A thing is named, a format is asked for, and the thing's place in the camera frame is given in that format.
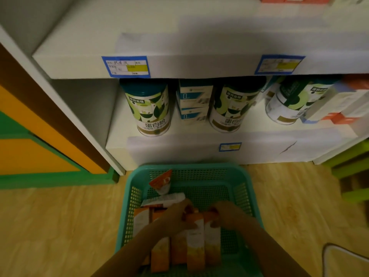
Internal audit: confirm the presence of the person's left hand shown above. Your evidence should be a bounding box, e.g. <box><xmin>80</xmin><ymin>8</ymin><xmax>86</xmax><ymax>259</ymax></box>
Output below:
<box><xmin>161</xmin><ymin>198</ymin><xmax>200</xmax><ymax>237</ymax></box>

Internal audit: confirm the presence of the person's right hand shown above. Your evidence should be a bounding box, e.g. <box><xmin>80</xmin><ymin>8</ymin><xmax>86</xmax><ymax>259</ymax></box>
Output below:
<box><xmin>209</xmin><ymin>201</ymin><xmax>259</xmax><ymax>232</ymax></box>

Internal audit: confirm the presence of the orange white carton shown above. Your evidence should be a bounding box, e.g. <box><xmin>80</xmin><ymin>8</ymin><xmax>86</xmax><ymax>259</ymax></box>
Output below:
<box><xmin>186</xmin><ymin>212</ymin><xmax>206</xmax><ymax>271</ymax></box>
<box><xmin>203</xmin><ymin>212</ymin><xmax>222</xmax><ymax>266</ymax></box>

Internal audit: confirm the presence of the person's left forearm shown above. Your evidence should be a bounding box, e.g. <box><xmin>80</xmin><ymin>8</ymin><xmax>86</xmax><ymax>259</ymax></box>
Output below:
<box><xmin>92</xmin><ymin>226</ymin><xmax>173</xmax><ymax>277</ymax></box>

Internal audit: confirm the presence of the person's right forearm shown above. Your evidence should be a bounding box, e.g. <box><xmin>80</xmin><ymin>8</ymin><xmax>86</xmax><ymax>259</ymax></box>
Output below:
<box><xmin>244</xmin><ymin>222</ymin><xmax>310</xmax><ymax>277</ymax></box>

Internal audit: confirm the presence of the teal plastic basket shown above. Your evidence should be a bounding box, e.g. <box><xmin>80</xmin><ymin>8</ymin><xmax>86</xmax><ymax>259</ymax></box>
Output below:
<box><xmin>115</xmin><ymin>163</ymin><xmax>264</xmax><ymax>277</ymax></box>

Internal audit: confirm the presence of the pile of orange white boxes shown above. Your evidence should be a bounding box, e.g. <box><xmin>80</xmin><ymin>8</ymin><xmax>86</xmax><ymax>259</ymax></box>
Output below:
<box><xmin>133</xmin><ymin>169</ymin><xmax>188</xmax><ymax>273</ymax></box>

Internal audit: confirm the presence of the small blue shelf label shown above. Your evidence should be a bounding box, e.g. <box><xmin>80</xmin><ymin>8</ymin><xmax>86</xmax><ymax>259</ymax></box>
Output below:
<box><xmin>219</xmin><ymin>142</ymin><xmax>242</xmax><ymax>152</ymax></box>

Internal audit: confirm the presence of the green lidded powder can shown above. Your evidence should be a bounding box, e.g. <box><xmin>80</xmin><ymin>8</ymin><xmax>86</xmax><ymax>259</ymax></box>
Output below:
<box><xmin>265</xmin><ymin>75</ymin><xmax>341</xmax><ymax>125</ymax></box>
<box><xmin>121</xmin><ymin>79</ymin><xmax>171</xmax><ymax>138</ymax></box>
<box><xmin>209</xmin><ymin>76</ymin><xmax>267</xmax><ymax>133</ymax></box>

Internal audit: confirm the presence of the white box with blue edge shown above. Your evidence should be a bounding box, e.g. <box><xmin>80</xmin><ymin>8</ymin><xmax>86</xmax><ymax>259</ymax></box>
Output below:
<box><xmin>300</xmin><ymin>82</ymin><xmax>359</xmax><ymax>124</ymax></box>

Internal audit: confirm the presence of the large blue shelf label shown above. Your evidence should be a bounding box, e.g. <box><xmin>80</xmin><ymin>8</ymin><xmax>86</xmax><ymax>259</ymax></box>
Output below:
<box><xmin>101</xmin><ymin>56</ymin><xmax>151</xmax><ymax>79</ymax></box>
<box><xmin>254</xmin><ymin>55</ymin><xmax>305</xmax><ymax>76</ymax></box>

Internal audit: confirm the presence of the white shelf unit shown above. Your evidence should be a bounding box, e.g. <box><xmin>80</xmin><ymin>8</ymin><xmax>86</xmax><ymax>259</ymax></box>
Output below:
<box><xmin>0</xmin><ymin>0</ymin><xmax>369</xmax><ymax>176</ymax></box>

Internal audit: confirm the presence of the brown orange green cabinet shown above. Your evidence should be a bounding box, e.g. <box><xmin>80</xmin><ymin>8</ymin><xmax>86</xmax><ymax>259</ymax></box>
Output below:
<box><xmin>0</xmin><ymin>43</ymin><xmax>120</xmax><ymax>190</ymax></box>

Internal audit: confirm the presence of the white box with orange end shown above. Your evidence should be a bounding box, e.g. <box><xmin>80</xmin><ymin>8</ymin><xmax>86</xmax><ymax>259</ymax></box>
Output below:
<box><xmin>323</xmin><ymin>75</ymin><xmax>369</xmax><ymax>126</ymax></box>

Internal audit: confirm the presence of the green wooden frame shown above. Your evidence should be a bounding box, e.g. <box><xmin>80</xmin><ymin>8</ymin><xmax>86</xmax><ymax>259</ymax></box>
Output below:
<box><xmin>321</xmin><ymin>140</ymin><xmax>369</xmax><ymax>204</ymax></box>

